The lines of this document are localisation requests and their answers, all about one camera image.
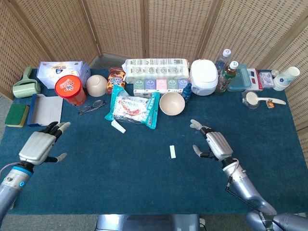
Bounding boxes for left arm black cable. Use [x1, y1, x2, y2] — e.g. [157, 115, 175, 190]
[0, 162, 15, 177]

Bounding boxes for blue table cloth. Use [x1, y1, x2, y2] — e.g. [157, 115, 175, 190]
[0, 68, 301, 215]

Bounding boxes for white paper roll multipack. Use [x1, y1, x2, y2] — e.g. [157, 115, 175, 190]
[121, 58, 191, 84]

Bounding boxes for red lidded can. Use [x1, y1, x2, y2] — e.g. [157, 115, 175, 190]
[54, 75, 87, 106]

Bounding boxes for clear bottle white cap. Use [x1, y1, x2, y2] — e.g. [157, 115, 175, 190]
[215, 49, 232, 73]

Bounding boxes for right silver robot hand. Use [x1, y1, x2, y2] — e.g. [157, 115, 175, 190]
[189, 119, 234, 162]

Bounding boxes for upright beige bowl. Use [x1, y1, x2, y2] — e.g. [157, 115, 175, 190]
[159, 92, 186, 116]

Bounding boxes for clear purple wipes box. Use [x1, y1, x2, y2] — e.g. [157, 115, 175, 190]
[258, 71, 275, 89]

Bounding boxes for red blue paper glasses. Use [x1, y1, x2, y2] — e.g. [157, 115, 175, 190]
[246, 68, 263, 91]

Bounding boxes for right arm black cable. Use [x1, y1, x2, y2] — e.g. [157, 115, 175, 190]
[225, 158, 278, 231]

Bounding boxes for black eyeglasses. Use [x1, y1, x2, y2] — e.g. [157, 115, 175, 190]
[77, 100, 106, 116]

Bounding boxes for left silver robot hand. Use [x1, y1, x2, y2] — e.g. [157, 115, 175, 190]
[18, 121, 71, 167]

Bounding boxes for pink smiley tissue box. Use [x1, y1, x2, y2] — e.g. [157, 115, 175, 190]
[156, 79, 169, 94]

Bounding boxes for wicker folding screen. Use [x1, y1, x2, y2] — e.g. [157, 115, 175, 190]
[0, 0, 308, 132]

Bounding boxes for green yellow sponge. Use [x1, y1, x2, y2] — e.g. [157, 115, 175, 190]
[4, 103, 30, 128]

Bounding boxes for brown cookie bag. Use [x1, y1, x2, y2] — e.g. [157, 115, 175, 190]
[106, 67, 127, 95]

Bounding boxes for teal snack bag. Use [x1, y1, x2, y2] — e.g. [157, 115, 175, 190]
[104, 84, 161, 130]

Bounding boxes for white tissue paper pack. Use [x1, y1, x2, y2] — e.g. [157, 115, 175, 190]
[36, 61, 91, 90]

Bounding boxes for blue spray bottle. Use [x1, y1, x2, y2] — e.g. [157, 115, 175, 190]
[181, 83, 193, 104]

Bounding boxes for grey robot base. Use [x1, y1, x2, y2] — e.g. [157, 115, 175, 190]
[96, 214, 200, 231]

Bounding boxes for white rice cooker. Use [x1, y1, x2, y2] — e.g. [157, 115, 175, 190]
[190, 59, 219, 96]

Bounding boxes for blue box white paper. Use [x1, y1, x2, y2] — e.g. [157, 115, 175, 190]
[26, 93, 64, 127]

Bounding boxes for green tea bottle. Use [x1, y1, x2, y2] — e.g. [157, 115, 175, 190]
[215, 61, 239, 95]

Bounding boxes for floral paper cup stack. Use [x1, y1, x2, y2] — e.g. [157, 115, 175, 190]
[273, 66, 301, 91]

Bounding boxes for small pale green stick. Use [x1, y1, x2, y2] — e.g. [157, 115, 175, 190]
[111, 120, 127, 134]

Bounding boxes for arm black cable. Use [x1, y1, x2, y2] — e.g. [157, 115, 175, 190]
[225, 158, 278, 231]
[0, 162, 15, 177]

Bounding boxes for clear container teal lid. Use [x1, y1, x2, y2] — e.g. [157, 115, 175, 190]
[227, 64, 252, 92]

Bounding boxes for beige spoon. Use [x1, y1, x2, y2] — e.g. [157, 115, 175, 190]
[245, 92, 271, 106]

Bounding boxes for green lint roller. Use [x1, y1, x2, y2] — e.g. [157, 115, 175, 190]
[12, 66, 41, 99]

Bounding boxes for clear glass bowl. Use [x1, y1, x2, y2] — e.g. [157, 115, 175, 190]
[242, 90, 262, 110]

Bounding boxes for green smiley tissue box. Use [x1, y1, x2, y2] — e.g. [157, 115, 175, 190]
[133, 79, 146, 95]
[167, 78, 180, 94]

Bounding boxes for upturned beige bowl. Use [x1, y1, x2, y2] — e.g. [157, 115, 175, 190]
[86, 74, 108, 97]

